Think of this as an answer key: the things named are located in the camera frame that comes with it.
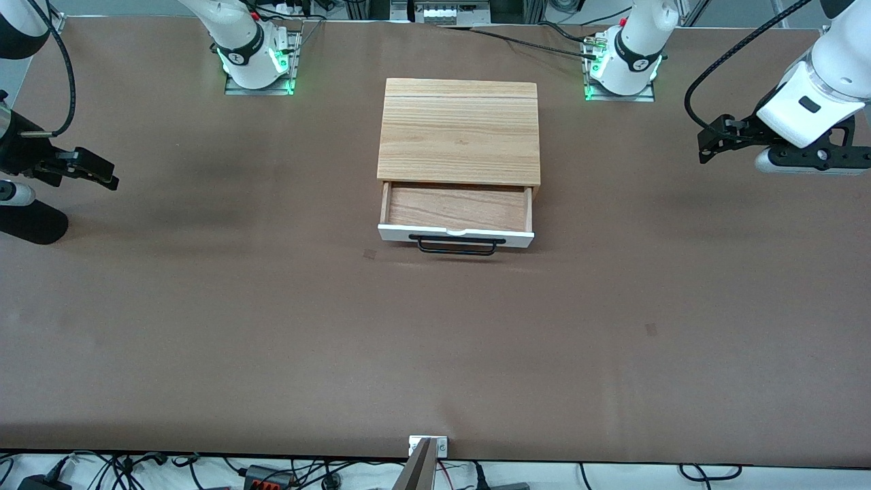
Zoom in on white-fronted wooden drawer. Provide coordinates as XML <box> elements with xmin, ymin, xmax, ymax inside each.
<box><xmin>377</xmin><ymin>180</ymin><xmax>537</xmax><ymax>248</ymax></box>

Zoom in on black power adapter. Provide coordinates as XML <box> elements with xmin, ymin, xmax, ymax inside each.
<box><xmin>17</xmin><ymin>474</ymin><xmax>73</xmax><ymax>490</ymax></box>

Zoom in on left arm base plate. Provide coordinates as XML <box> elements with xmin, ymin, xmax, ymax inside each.
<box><xmin>583</xmin><ymin>39</ymin><xmax>657</xmax><ymax>103</ymax></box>

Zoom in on black box red connectors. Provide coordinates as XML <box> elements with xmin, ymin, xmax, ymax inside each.
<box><xmin>243</xmin><ymin>465</ymin><xmax>295</xmax><ymax>490</ymax></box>

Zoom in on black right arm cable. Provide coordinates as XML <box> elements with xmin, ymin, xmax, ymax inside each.
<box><xmin>19</xmin><ymin>0</ymin><xmax>76</xmax><ymax>137</ymax></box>

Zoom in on grey power strip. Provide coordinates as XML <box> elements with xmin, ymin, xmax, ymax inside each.
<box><xmin>414</xmin><ymin>0</ymin><xmax>492</xmax><ymax>28</ymax></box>

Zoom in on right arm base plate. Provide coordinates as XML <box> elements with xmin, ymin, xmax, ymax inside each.
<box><xmin>224</xmin><ymin>30</ymin><xmax>302</xmax><ymax>96</ymax></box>

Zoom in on black drawer handle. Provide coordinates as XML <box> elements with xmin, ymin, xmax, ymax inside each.
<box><xmin>409</xmin><ymin>234</ymin><xmax>508</xmax><ymax>257</ymax></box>

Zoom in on wooden drawer cabinet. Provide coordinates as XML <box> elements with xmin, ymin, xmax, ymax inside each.
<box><xmin>376</xmin><ymin>78</ymin><xmax>543</xmax><ymax>203</ymax></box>

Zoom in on silver camera mount bracket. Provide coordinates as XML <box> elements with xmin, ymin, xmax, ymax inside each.
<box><xmin>391</xmin><ymin>436</ymin><xmax>449</xmax><ymax>490</ymax></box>

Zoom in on black cable on table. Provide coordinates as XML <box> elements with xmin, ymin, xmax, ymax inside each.
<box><xmin>439</xmin><ymin>24</ymin><xmax>604</xmax><ymax>59</ymax></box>

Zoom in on black looped cable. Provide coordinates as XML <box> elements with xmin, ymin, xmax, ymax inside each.
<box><xmin>678</xmin><ymin>463</ymin><xmax>744</xmax><ymax>482</ymax></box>

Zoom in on black rounded cylinder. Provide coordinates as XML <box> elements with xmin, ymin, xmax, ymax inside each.
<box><xmin>0</xmin><ymin>200</ymin><xmax>69</xmax><ymax>246</ymax></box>

